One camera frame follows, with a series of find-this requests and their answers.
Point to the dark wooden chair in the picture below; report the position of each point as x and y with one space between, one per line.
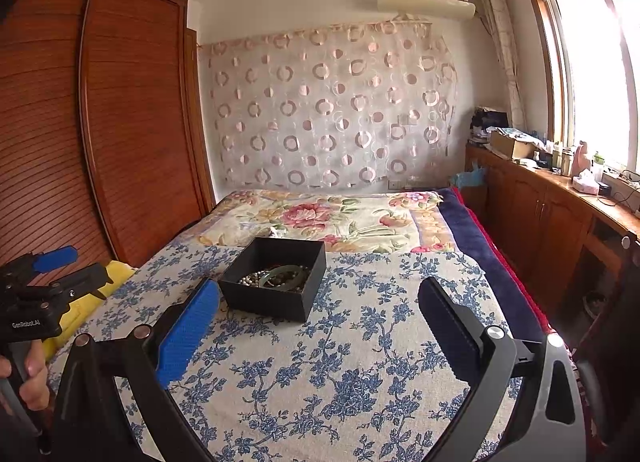
630 292

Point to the navy blanket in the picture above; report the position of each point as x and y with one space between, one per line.
475 242

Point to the person's left hand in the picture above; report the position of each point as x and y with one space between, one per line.
36 377

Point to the cardboard box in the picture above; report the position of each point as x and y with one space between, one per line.
510 146

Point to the blue floral bed sheet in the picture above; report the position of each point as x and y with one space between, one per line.
350 367

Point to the wooden framed window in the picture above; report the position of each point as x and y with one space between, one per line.
590 66

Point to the blue plastic bag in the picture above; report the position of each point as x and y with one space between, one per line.
467 177

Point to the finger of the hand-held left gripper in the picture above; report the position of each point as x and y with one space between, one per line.
57 258
80 282

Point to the wooden cabinet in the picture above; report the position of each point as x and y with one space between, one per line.
525 207

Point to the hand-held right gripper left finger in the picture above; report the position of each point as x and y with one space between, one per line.
190 332

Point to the patterned window curtain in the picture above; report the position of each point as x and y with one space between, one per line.
505 41

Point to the wooden wardrobe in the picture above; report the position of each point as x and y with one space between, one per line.
125 116

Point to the wall socket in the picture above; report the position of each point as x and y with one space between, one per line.
395 184

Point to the small bottle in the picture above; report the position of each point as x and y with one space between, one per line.
557 156
568 162

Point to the dark pile of clothes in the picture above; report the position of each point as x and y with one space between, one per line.
487 124

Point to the black jewelry box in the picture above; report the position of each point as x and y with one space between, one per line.
270 304

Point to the green capped bottle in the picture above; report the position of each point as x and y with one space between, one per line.
598 167

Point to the green jade bangle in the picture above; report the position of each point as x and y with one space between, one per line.
287 287

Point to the yellow plush toy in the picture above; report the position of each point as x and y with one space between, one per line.
75 317

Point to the cream floral blanket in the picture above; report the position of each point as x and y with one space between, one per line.
310 217

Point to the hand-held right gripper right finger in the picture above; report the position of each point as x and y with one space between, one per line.
445 327

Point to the circle patterned wall cloth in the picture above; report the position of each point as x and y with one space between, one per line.
325 106

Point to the tissue box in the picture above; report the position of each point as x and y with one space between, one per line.
585 185

